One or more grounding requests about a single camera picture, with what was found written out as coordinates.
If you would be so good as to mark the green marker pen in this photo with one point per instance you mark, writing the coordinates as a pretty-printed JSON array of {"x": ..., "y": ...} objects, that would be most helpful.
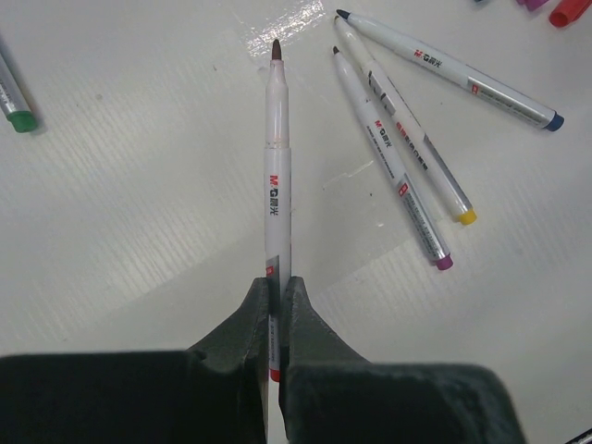
[{"x": 15, "y": 99}]

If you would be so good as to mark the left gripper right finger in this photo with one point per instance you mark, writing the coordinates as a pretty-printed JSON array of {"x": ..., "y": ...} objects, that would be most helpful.
[{"x": 329, "y": 393}]

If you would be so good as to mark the red marker pen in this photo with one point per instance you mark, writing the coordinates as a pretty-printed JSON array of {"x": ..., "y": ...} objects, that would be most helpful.
[{"x": 277, "y": 197}]

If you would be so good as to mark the red pen cap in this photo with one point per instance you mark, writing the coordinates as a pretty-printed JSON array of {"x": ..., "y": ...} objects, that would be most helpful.
[{"x": 568, "y": 11}]

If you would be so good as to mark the yellow marker pen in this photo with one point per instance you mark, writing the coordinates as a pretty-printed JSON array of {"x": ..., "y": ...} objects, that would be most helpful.
[{"x": 410, "y": 131}]

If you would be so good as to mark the purple pen cap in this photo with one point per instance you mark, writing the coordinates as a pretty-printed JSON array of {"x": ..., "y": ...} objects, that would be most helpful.
[{"x": 532, "y": 5}]

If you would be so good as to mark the blue marker pen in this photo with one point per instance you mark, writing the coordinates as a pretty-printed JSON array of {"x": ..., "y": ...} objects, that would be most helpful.
[{"x": 455, "y": 71}]

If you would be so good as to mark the purple marker pen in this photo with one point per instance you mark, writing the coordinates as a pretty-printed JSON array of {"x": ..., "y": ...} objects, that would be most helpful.
[{"x": 373, "y": 126}]

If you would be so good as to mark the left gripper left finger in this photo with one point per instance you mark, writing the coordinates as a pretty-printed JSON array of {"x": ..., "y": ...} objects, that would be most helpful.
[{"x": 213, "y": 392}]

